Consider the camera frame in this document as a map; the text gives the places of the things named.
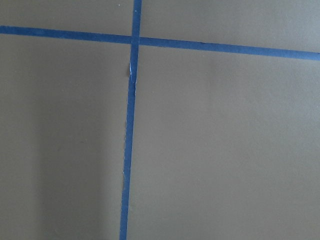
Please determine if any brown paper table mat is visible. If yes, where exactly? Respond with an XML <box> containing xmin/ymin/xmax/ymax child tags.
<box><xmin>0</xmin><ymin>0</ymin><xmax>320</xmax><ymax>240</ymax></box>

